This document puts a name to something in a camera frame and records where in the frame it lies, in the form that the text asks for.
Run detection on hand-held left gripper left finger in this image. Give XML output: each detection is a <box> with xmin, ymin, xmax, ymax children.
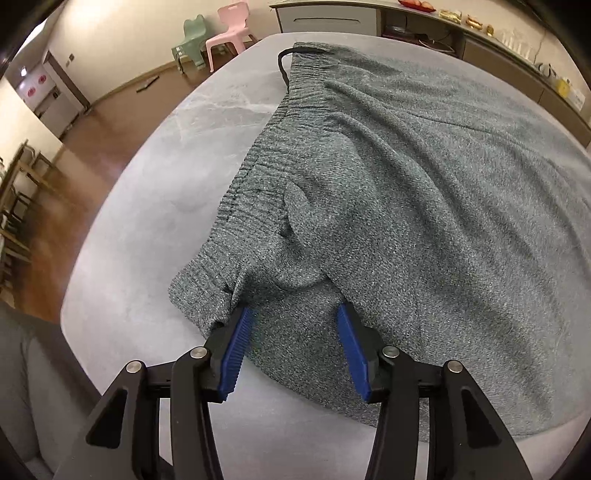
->
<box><xmin>55</xmin><ymin>305</ymin><xmax>254</xmax><ymax>480</ymax></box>

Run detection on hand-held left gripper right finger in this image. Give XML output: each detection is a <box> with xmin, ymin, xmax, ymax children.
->
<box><xmin>336</xmin><ymin>301</ymin><xmax>539</xmax><ymax>480</ymax></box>

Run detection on grey knit pants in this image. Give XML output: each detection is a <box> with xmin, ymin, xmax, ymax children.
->
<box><xmin>167</xmin><ymin>41</ymin><xmax>591</xmax><ymax>437</ymax></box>

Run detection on grey upholstered chair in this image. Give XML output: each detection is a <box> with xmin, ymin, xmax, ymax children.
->
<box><xmin>0</xmin><ymin>305</ymin><xmax>100</xmax><ymax>480</ymax></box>

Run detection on brown wooden chair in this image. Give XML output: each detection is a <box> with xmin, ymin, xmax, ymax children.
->
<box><xmin>0</xmin><ymin>141</ymin><xmax>51</xmax><ymax>296</ymax></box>

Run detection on grey double door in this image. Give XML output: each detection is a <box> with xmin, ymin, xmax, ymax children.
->
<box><xmin>18</xmin><ymin>50</ymin><xmax>92</xmax><ymax>139</ymax></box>

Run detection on green plastic chair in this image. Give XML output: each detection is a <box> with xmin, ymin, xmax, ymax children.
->
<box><xmin>171</xmin><ymin>14</ymin><xmax>208</xmax><ymax>75</ymax></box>

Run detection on pink plastic chair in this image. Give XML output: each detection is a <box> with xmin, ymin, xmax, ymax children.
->
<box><xmin>204</xmin><ymin>1</ymin><xmax>258</xmax><ymax>73</ymax></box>

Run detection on grey sideboard cabinet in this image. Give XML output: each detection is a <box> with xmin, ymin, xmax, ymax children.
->
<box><xmin>269</xmin><ymin>0</ymin><xmax>591</xmax><ymax>148</ymax></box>

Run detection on group of clear glasses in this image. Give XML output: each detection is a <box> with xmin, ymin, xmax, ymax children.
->
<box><xmin>499</xmin><ymin>28</ymin><xmax>536</xmax><ymax>58</ymax></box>

